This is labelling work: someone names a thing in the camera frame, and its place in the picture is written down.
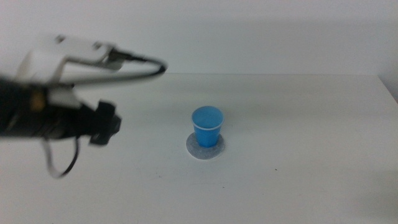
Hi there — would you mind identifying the blue plastic cup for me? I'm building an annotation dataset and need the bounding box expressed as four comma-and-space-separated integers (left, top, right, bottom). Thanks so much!
190, 105, 225, 149

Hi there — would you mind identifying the round grey cup mat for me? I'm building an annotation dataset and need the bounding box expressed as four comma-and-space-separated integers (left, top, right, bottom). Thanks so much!
185, 132, 226, 161

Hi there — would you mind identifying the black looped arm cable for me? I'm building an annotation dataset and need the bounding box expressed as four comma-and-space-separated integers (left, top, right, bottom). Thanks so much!
41, 136, 81, 179

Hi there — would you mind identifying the black camera cable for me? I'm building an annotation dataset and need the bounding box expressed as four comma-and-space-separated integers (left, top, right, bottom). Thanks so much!
58, 51, 169, 86

